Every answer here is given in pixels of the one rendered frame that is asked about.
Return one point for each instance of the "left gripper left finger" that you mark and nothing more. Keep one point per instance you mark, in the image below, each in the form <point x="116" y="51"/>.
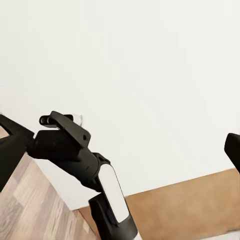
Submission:
<point x="12" y="149"/>

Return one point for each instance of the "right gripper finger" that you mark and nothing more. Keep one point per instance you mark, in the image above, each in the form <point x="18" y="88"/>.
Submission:
<point x="76" y="134"/>
<point x="13" y="128"/>

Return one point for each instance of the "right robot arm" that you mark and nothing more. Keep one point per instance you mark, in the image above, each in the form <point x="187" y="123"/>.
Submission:
<point x="67" y="147"/>

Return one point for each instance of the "sliding door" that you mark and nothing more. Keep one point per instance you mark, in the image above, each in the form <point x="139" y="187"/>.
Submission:
<point x="195" y="209"/>

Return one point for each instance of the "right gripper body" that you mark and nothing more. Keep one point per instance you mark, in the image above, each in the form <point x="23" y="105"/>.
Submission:
<point x="72" y="160"/>

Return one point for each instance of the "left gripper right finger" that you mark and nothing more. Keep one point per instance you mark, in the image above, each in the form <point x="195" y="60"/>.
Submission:
<point x="232" y="149"/>

